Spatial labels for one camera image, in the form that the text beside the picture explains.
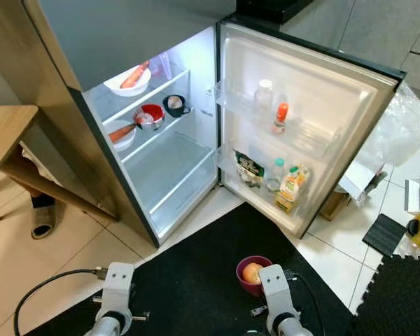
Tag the maroon plastic bowl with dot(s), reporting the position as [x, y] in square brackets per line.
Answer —
[242, 285]

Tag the yellow brown onion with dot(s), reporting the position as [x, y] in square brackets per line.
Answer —
[252, 273]

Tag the silver fridge main door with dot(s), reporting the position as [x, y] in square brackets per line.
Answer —
[343, 105]

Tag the silver fridge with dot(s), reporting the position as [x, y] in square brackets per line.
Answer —
[119, 28]

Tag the black floor carpet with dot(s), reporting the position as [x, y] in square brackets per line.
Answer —
[203, 266]

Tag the yellow juice carton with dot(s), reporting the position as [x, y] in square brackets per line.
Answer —
[292, 189]

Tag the brown cardboard box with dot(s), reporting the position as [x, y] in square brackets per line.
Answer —
[334, 206]

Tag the clear bottle green cap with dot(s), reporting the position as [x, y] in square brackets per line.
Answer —
[276, 176]

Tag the green black food bag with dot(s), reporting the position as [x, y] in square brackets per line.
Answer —
[248, 168]

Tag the black foam puzzle mat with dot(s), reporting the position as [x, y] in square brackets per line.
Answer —
[395, 301]

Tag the small black ribbed mat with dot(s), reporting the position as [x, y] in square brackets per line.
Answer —
[384, 235]

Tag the white flat box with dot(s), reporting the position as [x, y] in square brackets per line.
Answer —
[357, 183]

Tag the small bottle orange cap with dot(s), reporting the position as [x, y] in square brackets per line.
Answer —
[281, 116]

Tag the clear bottle white cap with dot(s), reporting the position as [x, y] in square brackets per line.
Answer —
[264, 96]

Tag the white bowl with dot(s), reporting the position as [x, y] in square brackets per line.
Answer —
[123, 145]

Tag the black mug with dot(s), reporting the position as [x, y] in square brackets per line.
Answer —
[176, 108]

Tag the red pot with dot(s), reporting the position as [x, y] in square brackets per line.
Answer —
[154, 112]

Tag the orange carrot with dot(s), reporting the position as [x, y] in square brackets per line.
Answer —
[120, 132]
[134, 74]

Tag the grey slipper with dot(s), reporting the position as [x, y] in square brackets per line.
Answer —
[43, 224]

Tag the light wooden dining table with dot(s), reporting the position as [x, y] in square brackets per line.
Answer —
[3, 133]

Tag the white plate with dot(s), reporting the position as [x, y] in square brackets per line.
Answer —
[119, 89]

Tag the clear plastic cup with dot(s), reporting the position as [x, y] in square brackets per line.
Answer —
[159, 66]

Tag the grey kitchen cabinet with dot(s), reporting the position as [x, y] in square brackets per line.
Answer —
[378, 35]

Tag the black kitchen countertop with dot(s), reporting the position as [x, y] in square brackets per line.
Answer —
[269, 8]

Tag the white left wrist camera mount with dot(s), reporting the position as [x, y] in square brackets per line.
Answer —
[120, 290]

